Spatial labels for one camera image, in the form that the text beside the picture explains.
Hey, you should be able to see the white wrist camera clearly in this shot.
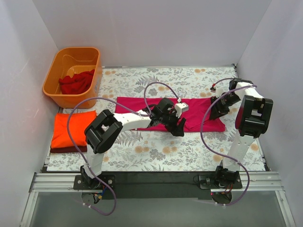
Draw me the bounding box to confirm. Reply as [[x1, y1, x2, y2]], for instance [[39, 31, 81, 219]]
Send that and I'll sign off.
[[210, 87, 224, 98], [174, 103, 189, 118]]

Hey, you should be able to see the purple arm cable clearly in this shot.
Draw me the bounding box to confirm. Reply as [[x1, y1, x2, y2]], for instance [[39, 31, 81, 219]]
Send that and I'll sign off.
[[200, 78, 258, 207], [67, 81, 183, 216]]

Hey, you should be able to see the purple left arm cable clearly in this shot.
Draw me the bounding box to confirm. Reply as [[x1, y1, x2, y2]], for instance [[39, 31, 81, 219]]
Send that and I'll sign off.
[[67, 81, 183, 216]]

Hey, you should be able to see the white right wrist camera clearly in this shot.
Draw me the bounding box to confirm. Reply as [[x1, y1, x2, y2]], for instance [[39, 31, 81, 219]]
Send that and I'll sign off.
[[210, 87, 224, 98]]

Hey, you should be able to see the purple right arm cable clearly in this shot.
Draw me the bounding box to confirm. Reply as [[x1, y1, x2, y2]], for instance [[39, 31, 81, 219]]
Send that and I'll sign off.
[[200, 78, 258, 207]]

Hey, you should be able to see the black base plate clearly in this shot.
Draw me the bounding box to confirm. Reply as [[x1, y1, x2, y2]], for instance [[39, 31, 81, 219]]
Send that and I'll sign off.
[[197, 172, 242, 190], [73, 173, 116, 190]]

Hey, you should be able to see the red t shirt in bin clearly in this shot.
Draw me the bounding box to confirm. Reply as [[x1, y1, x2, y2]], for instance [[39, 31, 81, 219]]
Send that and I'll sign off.
[[59, 70, 95, 95]]

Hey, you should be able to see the orange plastic bin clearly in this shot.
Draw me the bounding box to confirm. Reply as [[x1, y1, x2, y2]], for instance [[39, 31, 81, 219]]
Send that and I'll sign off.
[[42, 47, 102, 108]]

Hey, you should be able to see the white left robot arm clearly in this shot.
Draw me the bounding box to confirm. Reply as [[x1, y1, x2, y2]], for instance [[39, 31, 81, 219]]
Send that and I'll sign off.
[[80, 98, 189, 189]]

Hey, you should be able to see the aluminium frame rail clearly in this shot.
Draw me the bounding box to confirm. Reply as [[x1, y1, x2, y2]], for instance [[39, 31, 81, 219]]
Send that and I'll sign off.
[[30, 171, 284, 192]]

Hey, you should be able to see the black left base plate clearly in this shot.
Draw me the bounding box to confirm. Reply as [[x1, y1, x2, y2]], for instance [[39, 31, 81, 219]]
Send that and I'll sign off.
[[73, 173, 116, 190]]

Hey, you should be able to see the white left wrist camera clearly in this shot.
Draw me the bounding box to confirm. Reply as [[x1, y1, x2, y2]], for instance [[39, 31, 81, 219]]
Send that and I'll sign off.
[[174, 103, 189, 118]]

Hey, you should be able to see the magenta t shirt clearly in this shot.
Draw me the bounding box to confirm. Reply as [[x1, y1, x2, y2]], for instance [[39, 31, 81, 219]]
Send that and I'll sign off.
[[115, 96, 226, 133]]

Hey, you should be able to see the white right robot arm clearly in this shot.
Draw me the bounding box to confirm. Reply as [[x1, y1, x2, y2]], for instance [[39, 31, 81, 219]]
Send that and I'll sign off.
[[209, 78, 273, 188]]

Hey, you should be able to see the folded orange t shirt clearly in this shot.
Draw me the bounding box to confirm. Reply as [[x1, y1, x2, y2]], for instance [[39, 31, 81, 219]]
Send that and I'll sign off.
[[51, 111, 97, 149]]

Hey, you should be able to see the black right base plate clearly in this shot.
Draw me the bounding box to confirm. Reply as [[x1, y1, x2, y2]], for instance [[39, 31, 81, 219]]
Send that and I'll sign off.
[[197, 172, 242, 190]]

